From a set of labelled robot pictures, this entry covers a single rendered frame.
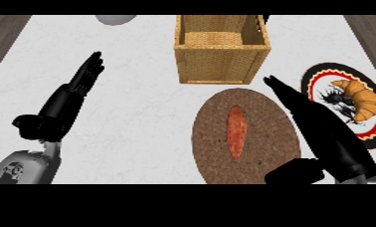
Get golden croissant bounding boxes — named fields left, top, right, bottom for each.
left=331, top=79, right=376, bottom=122

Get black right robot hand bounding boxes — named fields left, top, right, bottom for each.
left=263, top=75, right=376, bottom=185

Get black red patterned plate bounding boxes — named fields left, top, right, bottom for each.
left=300, top=62, right=376, bottom=143

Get orange sweet potato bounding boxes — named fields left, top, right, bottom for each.
left=225, top=105, right=248, bottom=161

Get square wicker basket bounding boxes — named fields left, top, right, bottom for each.
left=174, top=15, right=273, bottom=86

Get round brown cork placemat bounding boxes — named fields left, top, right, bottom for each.
left=191, top=88, right=303, bottom=185

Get grey rounded object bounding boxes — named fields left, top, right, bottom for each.
left=95, top=15, right=139, bottom=26

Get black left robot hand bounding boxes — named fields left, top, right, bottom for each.
left=12, top=51, right=107, bottom=143

